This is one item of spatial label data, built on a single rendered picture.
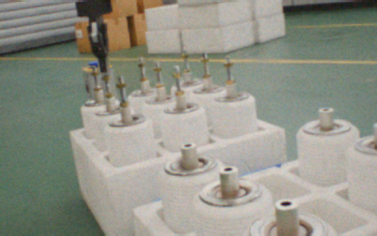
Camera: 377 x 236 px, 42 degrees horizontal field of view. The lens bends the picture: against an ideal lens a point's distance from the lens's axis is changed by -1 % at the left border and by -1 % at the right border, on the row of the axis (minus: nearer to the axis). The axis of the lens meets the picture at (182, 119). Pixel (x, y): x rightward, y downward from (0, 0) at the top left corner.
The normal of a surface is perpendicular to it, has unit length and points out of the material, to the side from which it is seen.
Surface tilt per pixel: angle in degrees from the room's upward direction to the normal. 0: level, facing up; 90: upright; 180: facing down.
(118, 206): 90
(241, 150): 90
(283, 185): 90
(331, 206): 90
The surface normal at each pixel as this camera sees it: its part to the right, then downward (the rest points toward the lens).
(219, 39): -0.66, 0.28
